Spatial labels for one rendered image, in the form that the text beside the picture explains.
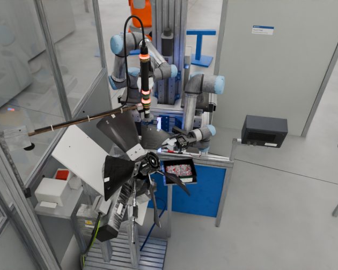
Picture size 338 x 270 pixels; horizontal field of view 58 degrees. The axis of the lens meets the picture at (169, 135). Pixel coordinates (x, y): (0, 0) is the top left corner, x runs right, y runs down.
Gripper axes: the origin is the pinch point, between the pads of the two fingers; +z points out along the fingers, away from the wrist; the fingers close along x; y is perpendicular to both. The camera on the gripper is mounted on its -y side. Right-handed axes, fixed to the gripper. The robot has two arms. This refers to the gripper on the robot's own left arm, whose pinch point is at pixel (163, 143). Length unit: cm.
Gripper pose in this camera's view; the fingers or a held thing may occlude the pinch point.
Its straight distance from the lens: 186.5
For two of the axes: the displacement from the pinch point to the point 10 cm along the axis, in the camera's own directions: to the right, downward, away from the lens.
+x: -0.6, 6.8, 7.3
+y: 4.6, 6.6, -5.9
